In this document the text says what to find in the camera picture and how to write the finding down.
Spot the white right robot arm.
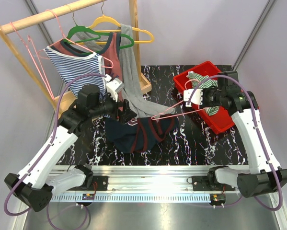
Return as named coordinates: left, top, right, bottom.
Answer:
left=199, top=72, right=287, bottom=199

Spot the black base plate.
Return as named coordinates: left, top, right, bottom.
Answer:
left=85, top=175, right=109, bottom=191
left=190, top=176, right=236, bottom=192

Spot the yellow hanger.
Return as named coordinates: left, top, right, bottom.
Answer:
left=76, top=2, right=155, bottom=46

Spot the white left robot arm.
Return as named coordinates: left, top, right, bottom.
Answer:
left=4, top=84, right=136, bottom=212

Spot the green striped tank top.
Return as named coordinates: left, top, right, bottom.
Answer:
left=186, top=71, right=219, bottom=116

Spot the wooden clothes rack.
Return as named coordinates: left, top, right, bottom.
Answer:
left=0, top=0, right=149, bottom=115

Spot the red plastic bin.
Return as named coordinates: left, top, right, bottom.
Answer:
left=173, top=61, right=240, bottom=134

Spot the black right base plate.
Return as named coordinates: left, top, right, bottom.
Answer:
left=190, top=176, right=236, bottom=192

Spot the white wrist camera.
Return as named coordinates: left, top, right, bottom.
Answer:
left=183, top=89, right=203, bottom=107
left=105, top=74, right=124, bottom=102

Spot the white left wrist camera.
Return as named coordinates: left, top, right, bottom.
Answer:
left=105, top=74, right=124, bottom=102

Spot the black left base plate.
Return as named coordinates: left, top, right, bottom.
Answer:
left=85, top=175, right=109, bottom=191

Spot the grey tank top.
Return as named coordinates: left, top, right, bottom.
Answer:
left=76, top=24, right=175, bottom=118

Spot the salmon pink tank top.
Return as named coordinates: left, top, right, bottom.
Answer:
left=52, top=32, right=125, bottom=103

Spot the blue striped tank top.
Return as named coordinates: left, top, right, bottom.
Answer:
left=44, top=47, right=106, bottom=96

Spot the aluminium mounting rail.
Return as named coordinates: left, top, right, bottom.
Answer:
left=12, top=165, right=287, bottom=230

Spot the navy maroon tank top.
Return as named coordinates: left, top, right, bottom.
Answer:
left=104, top=117, right=179, bottom=153

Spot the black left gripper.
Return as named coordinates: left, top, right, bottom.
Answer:
left=90, top=91, right=137, bottom=125

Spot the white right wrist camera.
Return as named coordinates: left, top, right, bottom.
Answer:
left=183, top=89, right=203, bottom=107

